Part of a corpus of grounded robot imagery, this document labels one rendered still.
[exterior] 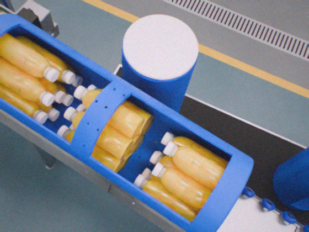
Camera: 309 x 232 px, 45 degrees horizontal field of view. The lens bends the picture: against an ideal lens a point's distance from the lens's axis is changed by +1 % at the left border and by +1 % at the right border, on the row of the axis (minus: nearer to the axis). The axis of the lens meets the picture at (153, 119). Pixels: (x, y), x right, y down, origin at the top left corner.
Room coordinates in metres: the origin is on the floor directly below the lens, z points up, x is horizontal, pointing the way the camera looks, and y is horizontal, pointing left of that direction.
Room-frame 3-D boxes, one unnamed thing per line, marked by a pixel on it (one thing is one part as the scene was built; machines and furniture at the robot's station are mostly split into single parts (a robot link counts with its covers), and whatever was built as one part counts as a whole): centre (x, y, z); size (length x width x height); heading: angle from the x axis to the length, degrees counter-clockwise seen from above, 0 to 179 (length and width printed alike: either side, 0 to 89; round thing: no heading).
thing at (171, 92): (0.77, 0.03, 0.59); 0.28 x 0.28 x 0.88
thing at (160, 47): (0.77, 0.03, 1.03); 0.28 x 0.28 x 0.01
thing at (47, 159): (0.50, 0.55, 0.31); 0.06 x 0.06 x 0.63; 68
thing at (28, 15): (0.79, 0.55, 0.95); 0.10 x 0.07 x 0.10; 158
